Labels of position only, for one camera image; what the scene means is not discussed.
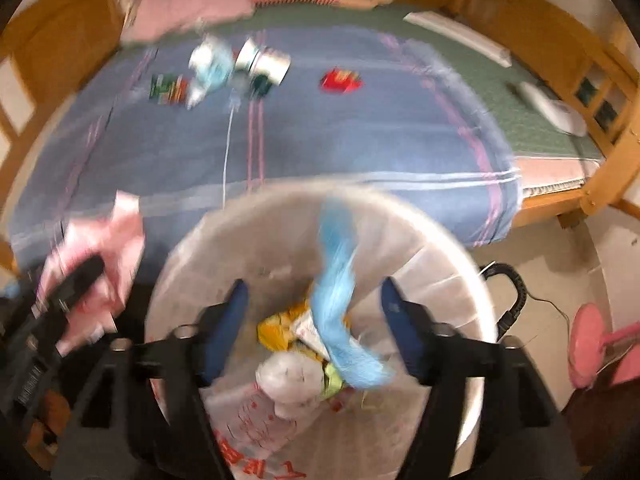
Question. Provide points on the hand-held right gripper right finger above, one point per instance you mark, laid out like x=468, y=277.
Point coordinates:
x=400, y=330

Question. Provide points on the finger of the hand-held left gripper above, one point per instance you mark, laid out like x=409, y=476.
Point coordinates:
x=80, y=280

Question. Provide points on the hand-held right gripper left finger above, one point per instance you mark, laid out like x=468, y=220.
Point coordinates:
x=230, y=330

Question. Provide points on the yellow snack bag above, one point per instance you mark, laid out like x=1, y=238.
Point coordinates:
x=280, y=332

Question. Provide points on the pink cloth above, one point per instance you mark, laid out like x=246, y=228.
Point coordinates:
x=120, y=240

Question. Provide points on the light blue cloth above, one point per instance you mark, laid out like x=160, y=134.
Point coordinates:
x=332, y=310

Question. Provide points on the white plastic bag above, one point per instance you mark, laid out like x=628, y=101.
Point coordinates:
x=287, y=380

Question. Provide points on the white trash bin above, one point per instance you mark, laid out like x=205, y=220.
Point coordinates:
x=450, y=270

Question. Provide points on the white lined waste bin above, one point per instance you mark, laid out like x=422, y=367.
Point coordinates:
x=240, y=410

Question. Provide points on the green paper wrapper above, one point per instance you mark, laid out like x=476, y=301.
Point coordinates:
x=332, y=382

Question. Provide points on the dark green packet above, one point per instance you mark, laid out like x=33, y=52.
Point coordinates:
x=167, y=89

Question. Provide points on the clear plastic wrapper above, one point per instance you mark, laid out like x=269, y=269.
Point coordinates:
x=239, y=91

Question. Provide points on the dark green wrapper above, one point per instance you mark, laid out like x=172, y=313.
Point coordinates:
x=260, y=85

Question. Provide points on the light blue wrapper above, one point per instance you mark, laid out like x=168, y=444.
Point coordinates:
x=212, y=62

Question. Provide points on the red snack packet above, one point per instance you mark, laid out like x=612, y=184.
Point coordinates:
x=340, y=80

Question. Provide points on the white paper cup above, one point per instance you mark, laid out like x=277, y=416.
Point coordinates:
x=262, y=60

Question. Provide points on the person's left forearm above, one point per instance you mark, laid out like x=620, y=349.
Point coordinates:
x=47, y=410

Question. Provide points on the pink round-base stand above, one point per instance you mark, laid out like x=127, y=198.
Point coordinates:
x=592, y=345

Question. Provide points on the blue plaid blanket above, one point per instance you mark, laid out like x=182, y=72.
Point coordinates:
x=350, y=135

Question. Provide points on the mattress with patterned trim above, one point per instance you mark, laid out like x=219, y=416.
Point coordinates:
x=550, y=175

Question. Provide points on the green woven mat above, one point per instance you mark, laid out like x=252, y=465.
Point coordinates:
x=500, y=100

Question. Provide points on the white handheld vacuum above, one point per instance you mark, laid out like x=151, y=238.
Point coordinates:
x=555, y=110

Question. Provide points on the pink pillow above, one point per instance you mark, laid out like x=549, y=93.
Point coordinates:
x=190, y=0

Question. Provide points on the white flat board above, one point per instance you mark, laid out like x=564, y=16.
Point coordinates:
x=460, y=35

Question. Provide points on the wooden bunk bed frame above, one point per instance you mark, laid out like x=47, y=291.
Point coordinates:
x=525, y=10

